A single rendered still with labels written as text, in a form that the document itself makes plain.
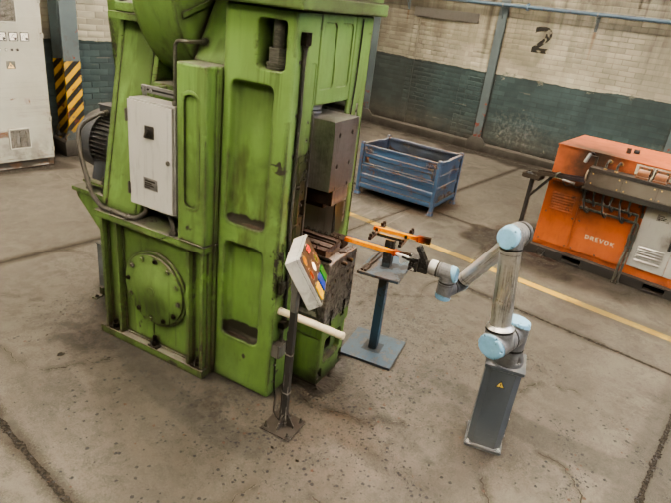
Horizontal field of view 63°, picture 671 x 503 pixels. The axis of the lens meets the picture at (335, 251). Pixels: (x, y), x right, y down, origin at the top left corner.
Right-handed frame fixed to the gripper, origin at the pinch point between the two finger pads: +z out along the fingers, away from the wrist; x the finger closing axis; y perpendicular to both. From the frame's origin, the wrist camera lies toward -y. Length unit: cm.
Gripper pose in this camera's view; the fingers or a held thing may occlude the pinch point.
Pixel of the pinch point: (398, 252)
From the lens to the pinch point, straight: 325.2
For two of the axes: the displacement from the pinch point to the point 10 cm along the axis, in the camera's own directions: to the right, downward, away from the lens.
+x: 4.7, -3.1, 8.3
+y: -1.3, 9.0, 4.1
